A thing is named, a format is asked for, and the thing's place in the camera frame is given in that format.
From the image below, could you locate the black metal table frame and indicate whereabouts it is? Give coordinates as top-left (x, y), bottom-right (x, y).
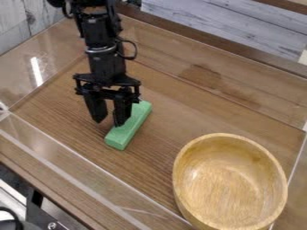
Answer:
top-left (26, 189), bottom-right (70, 230)

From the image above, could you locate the clear acrylic tray enclosure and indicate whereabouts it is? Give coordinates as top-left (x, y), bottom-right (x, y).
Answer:
top-left (0, 14), bottom-right (307, 230)

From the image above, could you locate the brown wooden bowl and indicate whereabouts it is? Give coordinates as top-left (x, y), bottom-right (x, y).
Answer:
top-left (171, 133), bottom-right (289, 230)

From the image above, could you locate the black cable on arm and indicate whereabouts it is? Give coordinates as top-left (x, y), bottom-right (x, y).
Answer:
top-left (115, 39), bottom-right (139, 61)

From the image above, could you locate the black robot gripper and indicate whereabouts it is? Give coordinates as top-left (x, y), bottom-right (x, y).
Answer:
top-left (73, 49), bottom-right (143, 128)

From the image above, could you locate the green rectangular block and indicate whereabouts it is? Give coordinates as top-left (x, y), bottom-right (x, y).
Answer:
top-left (105, 101), bottom-right (153, 150)

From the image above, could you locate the black cable lower left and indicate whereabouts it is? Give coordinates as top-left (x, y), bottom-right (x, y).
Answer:
top-left (0, 206), bottom-right (26, 230)

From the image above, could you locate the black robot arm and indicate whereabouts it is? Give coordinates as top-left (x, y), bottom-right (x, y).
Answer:
top-left (47, 0), bottom-right (142, 127)

